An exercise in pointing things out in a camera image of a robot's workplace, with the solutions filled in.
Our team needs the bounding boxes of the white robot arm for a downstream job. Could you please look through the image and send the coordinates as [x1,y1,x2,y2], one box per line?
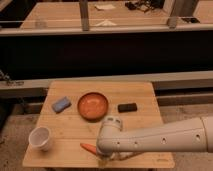
[96,116,213,158]

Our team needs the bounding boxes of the orange round bowl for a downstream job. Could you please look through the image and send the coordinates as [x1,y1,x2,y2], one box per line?
[77,92,109,120]

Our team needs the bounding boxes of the black rectangular block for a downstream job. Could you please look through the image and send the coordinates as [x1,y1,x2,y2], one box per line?
[118,103,137,113]

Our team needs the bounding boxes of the wooden table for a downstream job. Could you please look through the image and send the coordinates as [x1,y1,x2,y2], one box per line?
[23,81,175,169]

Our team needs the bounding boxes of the blue sponge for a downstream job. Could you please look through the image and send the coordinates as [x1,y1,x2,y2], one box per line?
[52,97,71,113]

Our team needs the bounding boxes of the folded white paper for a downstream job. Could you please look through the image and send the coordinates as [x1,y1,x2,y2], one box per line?
[95,19,117,27]

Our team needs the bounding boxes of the white plastic bottle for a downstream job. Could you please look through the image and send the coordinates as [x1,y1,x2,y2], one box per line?
[113,152,140,161]

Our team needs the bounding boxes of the white paper sheet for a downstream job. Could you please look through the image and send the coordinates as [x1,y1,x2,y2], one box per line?
[95,4,116,10]

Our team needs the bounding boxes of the white paper cup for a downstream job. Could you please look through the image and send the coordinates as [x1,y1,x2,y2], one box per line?
[28,127,53,151]

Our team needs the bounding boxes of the grey metal post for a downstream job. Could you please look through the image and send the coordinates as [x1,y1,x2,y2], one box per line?
[167,0,199,28]
[79,0,90,31]

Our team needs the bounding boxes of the black cables bundle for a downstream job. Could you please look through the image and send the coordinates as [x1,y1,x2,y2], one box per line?
[124,0,165,13]

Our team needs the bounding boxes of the grey metal post right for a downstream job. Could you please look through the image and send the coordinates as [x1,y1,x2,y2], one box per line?
[167,0,199,28]

